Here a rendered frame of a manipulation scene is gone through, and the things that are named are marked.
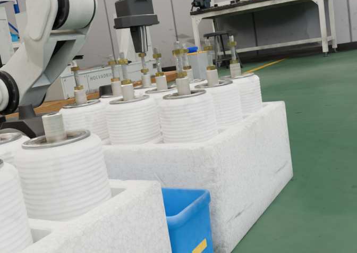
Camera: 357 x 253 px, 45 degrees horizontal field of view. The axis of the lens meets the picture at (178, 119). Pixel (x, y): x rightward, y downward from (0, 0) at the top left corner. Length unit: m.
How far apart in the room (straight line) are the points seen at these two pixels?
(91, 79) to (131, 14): 2.73
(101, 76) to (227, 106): 3.08
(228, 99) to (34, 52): 0.69
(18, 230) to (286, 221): 0.52
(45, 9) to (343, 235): 0.91
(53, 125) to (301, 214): 0.51
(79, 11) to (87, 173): 0.86
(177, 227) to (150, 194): 0.09
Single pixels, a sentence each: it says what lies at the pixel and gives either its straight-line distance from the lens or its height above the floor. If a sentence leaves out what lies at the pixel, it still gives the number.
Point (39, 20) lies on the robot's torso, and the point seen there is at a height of 0.46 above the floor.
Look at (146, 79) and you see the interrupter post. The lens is 1.05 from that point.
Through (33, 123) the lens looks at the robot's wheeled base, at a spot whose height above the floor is 0.20.
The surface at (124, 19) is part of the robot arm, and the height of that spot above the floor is 0.41.
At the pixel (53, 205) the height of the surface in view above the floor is 0.19.
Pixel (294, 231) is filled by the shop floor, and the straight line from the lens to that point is 0.78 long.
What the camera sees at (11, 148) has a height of 0.24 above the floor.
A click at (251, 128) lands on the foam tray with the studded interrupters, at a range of 0.80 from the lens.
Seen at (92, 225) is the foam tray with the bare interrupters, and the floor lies 0.18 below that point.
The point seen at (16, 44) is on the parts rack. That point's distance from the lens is 6.74.
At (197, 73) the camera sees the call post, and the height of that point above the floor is 0.26.
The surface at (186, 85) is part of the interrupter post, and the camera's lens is 0.73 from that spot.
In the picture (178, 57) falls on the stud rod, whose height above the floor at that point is 0.32.
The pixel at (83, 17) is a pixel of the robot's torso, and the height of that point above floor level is 0.46.
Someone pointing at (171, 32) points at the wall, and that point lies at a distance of 6.58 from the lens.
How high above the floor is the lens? 0.33
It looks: 9 degrees down
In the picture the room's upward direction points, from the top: 9 degrees counter-clockwise
